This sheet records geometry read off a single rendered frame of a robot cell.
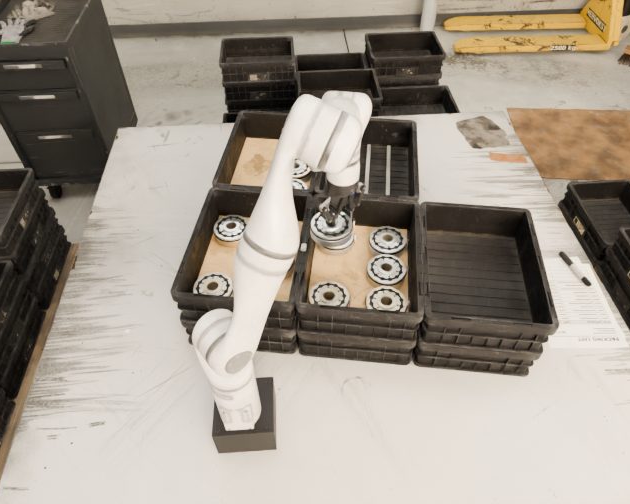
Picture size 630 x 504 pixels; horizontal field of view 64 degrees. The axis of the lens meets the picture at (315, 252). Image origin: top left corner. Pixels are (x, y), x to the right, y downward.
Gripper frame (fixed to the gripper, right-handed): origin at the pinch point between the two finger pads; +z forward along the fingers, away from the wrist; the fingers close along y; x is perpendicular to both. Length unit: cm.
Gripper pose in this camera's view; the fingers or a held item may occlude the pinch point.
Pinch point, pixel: (340, 220)
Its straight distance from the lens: 126.0
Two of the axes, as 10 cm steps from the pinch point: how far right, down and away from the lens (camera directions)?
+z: 0.1, 6.7, 7.4
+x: -6.3, -5.7, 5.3
